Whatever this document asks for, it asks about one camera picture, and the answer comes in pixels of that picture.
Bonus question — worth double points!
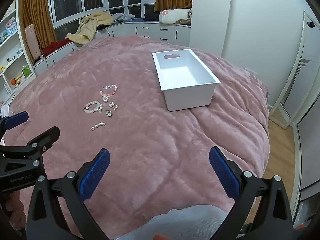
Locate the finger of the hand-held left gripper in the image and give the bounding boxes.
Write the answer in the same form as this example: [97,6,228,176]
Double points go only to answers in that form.
[0,126,61,175]
[0,111,29,137]

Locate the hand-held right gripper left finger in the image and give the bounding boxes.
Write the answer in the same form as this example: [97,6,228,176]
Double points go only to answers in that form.
[26,148,111,240]

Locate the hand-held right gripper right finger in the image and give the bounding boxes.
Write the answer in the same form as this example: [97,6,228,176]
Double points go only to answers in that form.
[209,146,294,240]

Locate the white pearl bracelet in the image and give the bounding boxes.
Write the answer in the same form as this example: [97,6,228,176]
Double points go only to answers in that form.
[83,100,103,114]

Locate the white plastic storage box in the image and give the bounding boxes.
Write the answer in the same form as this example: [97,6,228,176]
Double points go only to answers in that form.
[152,49,221,112]

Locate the pink bead bracelet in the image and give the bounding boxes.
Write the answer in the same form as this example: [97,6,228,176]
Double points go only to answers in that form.
[99,84,118,98]

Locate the person's left hand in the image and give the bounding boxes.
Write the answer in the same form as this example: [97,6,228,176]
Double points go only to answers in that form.
[0,190,27,230]

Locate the white shelf unit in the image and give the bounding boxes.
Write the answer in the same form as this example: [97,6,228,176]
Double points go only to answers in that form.
[0,0,38,103]

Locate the person's grey trouser leg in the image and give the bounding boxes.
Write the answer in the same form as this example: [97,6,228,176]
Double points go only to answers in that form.
[117,204,235,240]

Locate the pink fleece blanket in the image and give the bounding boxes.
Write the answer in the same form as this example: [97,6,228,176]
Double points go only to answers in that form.
[0,35,270,240]

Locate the red cloth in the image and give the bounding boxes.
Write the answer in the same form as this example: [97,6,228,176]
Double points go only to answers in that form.
[42,39,72,55]

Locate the blue flower box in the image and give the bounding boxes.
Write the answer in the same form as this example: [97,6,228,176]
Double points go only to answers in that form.
[5,20,18,34]

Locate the yellow fleece robe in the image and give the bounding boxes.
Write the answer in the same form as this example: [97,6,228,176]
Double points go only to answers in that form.
[66,11,114,45]

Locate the grey clothes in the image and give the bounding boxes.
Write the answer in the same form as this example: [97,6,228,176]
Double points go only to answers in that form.
[112,12,135,22]

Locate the white door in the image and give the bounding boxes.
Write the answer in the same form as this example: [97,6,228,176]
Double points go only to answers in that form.
[269,11,320,130]

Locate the dark cloth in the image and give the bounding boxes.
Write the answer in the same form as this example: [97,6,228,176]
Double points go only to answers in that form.
[144,11,160,22]

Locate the floral rolled pillow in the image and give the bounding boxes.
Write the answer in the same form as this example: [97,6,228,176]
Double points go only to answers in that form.
[159,8,192,25]

